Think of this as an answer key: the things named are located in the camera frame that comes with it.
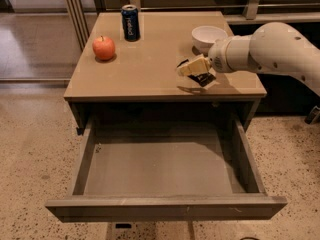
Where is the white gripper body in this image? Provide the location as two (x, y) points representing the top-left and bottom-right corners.
(208, 37), (237, 73)

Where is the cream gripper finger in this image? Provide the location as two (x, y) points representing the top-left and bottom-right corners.
(198, 72), (216, 88)
(176, 54), (211, 76)

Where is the black rxbar chocolate wrapper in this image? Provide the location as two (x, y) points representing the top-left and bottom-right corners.
(176, 57), (216, 87)

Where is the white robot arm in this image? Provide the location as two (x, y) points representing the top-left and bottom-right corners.
(177, 22), (320, 96)

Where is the beige cabinet with top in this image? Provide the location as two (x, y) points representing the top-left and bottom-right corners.
(64, 11), (266, 128)

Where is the open grey top drawer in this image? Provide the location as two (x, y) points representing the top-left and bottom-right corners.
(45, 116), (287, 222)

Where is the white ceramic bowl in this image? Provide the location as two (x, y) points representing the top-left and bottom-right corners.
(191, 26), (228, 54)

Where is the wooden shelf with metal rails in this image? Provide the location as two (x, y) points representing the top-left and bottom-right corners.
(89, 0), (320, 26)

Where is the blue pepsi can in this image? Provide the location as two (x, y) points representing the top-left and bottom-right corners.
(121, 4), (140, 42)

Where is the red apple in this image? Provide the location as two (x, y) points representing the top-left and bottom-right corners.
(92, 36), (115, 61)

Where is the black object at right edge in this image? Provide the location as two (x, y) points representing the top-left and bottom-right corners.
(304, 106), (320, 124)

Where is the metal frame post left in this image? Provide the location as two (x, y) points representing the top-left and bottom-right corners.
(65, 0), (89, 50)

